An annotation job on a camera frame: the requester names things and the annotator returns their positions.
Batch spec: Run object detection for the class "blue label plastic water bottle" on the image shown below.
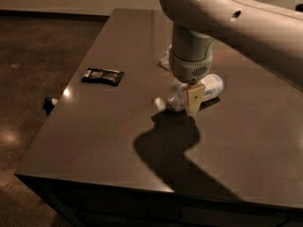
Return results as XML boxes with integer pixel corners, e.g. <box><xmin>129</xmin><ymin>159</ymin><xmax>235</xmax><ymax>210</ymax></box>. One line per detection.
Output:
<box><xmin>152</xmin><ymin>74</ymin><xmax>223</xmax><ymax>114</ymax></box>

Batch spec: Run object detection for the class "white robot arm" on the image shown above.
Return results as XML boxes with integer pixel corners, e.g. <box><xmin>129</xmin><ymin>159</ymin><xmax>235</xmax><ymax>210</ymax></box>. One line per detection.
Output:
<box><xmin>159</xmin><ymin>0</ymin><xmax>303</xmax><ymax>114</ymax></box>

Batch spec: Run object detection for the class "black and white floor object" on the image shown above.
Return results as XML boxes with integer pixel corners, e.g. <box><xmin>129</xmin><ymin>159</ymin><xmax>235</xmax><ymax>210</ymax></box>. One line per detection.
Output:
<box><xmin>43</xmin><ymin>97</ymin><xmax>58</xmax><ymax>115</ymax></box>

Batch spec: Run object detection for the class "black snack packet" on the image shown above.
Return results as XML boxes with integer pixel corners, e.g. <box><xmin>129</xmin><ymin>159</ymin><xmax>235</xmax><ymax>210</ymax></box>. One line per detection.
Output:
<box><xmin>81</xmin><ymin>68</ymin><xmax>124</xmax><ymax>86</ymax></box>

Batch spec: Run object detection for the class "clear crushed plastic bottle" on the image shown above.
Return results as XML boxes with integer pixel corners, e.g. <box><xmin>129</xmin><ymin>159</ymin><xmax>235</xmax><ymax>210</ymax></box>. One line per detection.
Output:
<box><xmin>157</xmin><ymin>46</ymin><xmax>171</xmax><ymax>73</ymax></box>

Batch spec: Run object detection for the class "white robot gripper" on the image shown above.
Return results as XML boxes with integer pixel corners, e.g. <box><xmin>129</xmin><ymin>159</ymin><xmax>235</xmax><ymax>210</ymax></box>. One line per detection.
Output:
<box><xmin>169</xmin><ymin>45</ymin><xmax>213</xmax><ymax>114</ymax></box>

